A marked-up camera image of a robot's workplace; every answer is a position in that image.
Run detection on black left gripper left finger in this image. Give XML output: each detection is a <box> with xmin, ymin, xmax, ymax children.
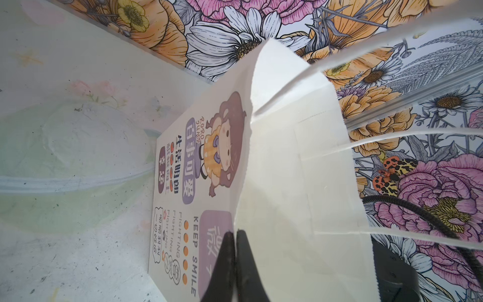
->
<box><xmin>201</xmin><ymin>232</ymin><xmax>236</xmax><ymax>302</ymax></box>

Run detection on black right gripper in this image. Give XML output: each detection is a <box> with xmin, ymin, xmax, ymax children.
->
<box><xmin>372</xmin><ymin>239</ymin><xmax>421</xmax><ymax>302</ymax></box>

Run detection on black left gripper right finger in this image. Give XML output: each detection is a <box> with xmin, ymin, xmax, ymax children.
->
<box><xmin>235</xmin><ymin>230</ymin><xmax>270</xmax><ymax>302</ymax></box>

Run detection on white printed paper bag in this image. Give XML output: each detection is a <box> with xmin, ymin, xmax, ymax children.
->
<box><xmin>148</xmin><ymin>1</ymin><xmax>482</xmax><ymax>301</ymax></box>

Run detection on black corrugated right cable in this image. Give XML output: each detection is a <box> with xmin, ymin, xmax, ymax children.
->
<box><xmin>361</xmin><ymin>194</ymin><xmax>483</xmax><ymax>288</ymax></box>

